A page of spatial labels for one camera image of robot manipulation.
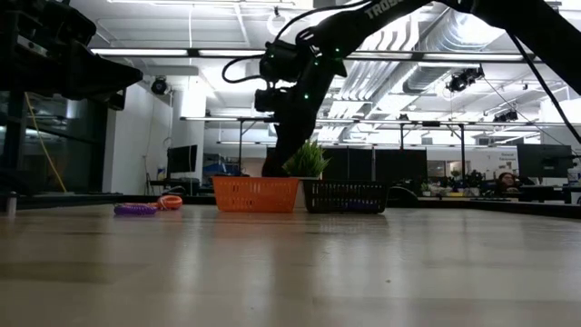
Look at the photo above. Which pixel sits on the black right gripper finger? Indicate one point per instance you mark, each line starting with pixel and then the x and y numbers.
pixel 288 150

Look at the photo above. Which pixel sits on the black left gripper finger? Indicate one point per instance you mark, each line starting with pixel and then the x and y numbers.
pixel 100 82
pixel 100 61

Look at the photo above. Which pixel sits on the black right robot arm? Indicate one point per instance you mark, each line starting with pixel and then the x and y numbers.
pixel 386 18

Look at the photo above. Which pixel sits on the green plant in white pot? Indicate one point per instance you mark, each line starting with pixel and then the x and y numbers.
pixel 306 161

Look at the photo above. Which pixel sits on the orange plastic mesh basket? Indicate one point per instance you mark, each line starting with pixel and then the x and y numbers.
pixel 254 195

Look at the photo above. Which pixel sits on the black round ceiling fixture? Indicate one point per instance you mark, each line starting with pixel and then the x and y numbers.
pixel 160 86

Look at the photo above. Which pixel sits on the black plastic mesh basket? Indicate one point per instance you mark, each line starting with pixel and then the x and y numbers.
pixel 345 196

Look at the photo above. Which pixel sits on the black partition panels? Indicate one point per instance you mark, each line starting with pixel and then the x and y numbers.
pixel 399 163

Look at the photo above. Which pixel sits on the small white cylinder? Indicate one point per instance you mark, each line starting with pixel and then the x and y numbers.
pixel 12 204

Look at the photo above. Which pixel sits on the small potted plant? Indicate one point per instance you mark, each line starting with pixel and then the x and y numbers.
pixel 426 188

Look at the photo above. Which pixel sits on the dark leafy potted plant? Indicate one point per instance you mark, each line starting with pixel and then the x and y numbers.
pixel 472 179

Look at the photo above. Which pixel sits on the person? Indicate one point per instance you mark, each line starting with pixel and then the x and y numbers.
pixel 508 181

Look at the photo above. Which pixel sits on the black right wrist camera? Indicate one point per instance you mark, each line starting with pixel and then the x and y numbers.
pixel 265 100

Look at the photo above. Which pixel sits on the black ceiling-mounted camera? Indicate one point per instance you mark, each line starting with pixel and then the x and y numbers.
pixel 463 81

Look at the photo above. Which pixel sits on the black background workstation frame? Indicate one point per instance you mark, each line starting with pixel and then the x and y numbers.
pixel 462 150

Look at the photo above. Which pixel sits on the black aluminium table frame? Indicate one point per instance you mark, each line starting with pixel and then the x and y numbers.
pixel 522 208

